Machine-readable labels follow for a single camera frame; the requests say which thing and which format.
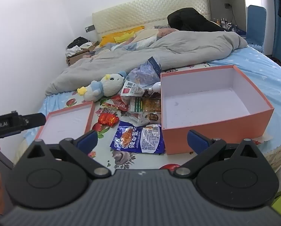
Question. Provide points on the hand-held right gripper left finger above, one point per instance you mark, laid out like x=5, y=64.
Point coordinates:
x=88, y=141

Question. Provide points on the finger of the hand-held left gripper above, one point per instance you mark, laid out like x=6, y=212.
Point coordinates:
x=34, y=120

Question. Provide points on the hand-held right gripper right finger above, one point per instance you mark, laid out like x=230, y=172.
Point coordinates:
x=196, y=143

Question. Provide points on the pink cardboard box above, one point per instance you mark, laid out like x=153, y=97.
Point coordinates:
x=208, y=103

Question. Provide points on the yellow and red snack packet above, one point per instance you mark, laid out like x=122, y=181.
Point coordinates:
x=147, y=104

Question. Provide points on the white red-label snack packet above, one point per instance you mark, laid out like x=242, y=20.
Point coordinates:
x=131, y=89

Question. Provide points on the floral printed cloth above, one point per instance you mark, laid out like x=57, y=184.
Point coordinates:
x=102, y=155

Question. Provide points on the pink box lid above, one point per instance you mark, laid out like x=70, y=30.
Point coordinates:
x=65, y=122

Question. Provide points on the blue snack packet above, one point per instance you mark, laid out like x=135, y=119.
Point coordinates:
x=138, y=139

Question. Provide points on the dark snack packet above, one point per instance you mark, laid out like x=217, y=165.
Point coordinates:
x=152, y=118

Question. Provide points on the white and blue plush toy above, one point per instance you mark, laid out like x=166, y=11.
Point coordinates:
x=102, y=84

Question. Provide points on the white plastic bottle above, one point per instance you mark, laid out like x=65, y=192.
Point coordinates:
x=154, y=87

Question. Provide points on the brown cardboard box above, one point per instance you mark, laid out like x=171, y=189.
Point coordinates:
x=80, y=56

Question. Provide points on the white cloth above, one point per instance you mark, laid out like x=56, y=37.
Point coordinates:
x=73, y=50

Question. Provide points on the pale blue tissue pack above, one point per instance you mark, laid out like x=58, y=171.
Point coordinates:
x=145, y=71

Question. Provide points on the black cloth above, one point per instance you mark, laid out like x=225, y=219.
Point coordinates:
x=78, y=42

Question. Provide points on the blue star bed sheet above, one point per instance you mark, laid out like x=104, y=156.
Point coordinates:
x=267, y=70

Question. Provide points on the grey duvet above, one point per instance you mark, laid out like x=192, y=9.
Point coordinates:
x=140, y=51

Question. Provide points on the yellow pillow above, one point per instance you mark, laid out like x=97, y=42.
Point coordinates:
x=121, y=35

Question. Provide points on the pastel printed quilt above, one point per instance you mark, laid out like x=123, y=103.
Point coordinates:
x=145, y=38

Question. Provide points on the black cushion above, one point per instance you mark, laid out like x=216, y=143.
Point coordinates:
x=192, y=20

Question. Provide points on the row of small bottles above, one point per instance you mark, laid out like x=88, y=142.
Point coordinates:
x=225, y=23

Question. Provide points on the blue chair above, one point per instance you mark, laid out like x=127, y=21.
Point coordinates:
x=256, y=26

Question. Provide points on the cream quilted headboard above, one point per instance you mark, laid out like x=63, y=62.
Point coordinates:
x=154, y=11

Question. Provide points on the black wall plug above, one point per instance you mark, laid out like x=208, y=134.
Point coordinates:
x=228, y=5

